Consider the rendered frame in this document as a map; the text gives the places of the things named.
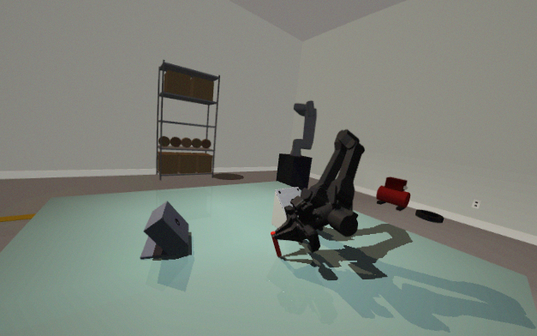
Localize red peg with white band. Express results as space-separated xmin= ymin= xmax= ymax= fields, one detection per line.
xmin=271 ymin=231 xmax=282 ymax=257

